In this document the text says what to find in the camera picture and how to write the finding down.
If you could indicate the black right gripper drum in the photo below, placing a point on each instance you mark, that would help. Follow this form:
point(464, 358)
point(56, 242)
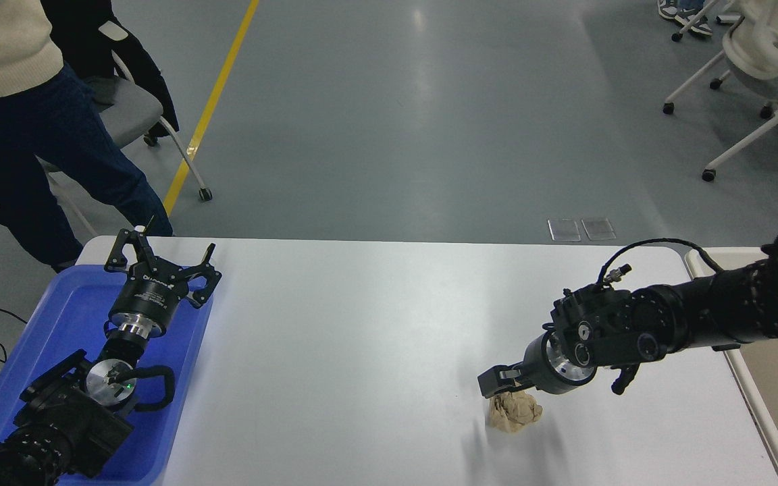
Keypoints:
point(537, 364)

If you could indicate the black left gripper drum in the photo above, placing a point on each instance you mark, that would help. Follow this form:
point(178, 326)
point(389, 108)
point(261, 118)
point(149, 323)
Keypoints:
point(146, 297)

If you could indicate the tan paper ball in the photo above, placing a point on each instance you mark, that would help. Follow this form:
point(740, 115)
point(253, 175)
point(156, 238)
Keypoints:
point(514, 412)

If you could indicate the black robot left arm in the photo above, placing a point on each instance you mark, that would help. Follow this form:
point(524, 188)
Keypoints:
point(58, 418)

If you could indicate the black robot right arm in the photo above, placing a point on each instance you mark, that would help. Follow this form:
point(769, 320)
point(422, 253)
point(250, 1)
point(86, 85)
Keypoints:
point(699, 310)

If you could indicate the blue plastic tray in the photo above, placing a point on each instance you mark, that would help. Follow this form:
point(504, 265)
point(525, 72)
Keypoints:
point(71, 317)

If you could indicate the grey chair with white legs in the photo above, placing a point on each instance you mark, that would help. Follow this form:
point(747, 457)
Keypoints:
point(125, 115)

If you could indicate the clear floor plate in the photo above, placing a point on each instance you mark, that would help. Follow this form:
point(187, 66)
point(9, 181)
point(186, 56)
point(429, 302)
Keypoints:
point(598, 228)
point(563, 229)

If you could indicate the person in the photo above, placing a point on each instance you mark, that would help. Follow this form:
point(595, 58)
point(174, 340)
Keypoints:
point(17, 135)

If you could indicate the dark grey cloth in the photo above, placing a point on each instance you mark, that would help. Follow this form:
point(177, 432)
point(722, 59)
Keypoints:
point(102, 86)

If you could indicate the black jacket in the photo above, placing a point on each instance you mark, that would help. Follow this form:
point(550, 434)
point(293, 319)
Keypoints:
point(85, 34)

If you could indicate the large pale bin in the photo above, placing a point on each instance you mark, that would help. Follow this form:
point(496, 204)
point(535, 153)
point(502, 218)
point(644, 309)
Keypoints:
point(774, 405)

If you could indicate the person's white shoe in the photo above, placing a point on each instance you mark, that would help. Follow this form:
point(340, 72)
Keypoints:
point(698, 25)
point(667, 8)

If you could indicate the white rolling chair legs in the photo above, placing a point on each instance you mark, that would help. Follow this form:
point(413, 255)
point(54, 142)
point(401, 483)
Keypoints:
point(696, 20)

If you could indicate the white office chair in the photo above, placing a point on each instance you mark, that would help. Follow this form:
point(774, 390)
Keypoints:
point(760, 54)

